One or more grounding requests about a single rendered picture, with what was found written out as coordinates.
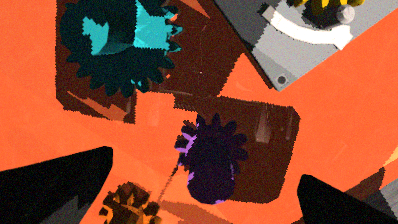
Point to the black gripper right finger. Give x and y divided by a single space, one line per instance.
321 203

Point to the white curved arrow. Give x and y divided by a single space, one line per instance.
338 36

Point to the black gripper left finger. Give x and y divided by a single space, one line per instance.
57 191

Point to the yellow gear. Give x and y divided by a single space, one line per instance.
318 6

